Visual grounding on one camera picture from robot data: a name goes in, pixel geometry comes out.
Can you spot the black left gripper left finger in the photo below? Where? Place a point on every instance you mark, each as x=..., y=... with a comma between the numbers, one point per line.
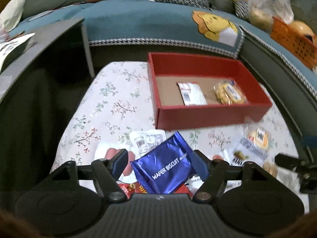
x=106, y=173

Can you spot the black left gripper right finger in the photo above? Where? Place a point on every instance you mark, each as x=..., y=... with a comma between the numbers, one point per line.
x=213, y=175

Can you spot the sausage pack white plastic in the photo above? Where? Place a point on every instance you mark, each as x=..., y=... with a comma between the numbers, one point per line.
x=109, y=150

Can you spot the red Trolli candy bag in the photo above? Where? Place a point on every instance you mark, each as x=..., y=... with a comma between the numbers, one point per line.
x=130, y=189

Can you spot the white Loacker wafer packet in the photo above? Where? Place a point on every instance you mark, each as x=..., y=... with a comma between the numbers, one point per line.
x=244, y=150

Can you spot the clear bread roll packet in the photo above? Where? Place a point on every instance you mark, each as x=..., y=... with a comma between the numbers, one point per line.
x=259, y=137

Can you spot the blue wafer biscuit packet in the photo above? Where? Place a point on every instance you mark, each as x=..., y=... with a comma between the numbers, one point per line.
x=166, y=167

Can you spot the white barcode snack packet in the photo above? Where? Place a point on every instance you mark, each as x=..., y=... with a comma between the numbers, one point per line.
x=145, y=141

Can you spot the yellow cookies clear packet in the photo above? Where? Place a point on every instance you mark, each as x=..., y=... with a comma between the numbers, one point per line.
x=229, y=93

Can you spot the small white label packet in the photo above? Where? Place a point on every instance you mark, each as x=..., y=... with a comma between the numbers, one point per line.
x=191, y=94

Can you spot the red cardboard box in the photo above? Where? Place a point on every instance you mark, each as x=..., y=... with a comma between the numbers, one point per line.
x=165, y=70

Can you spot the orange plastic basket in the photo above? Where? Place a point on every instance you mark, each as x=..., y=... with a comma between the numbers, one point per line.
x=300, y=46

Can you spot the dark grey side table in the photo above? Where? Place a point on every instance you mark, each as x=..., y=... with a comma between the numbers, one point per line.
x=43, y=38

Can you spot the white paper packet on table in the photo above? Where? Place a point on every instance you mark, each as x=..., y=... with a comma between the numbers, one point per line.
x=13, y=49

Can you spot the clear plastic bag with food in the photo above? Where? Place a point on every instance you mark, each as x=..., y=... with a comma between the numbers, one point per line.
x=262, y=12

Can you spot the white cloth on sofa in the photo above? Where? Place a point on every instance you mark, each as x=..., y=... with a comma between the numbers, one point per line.
x=11, y=15

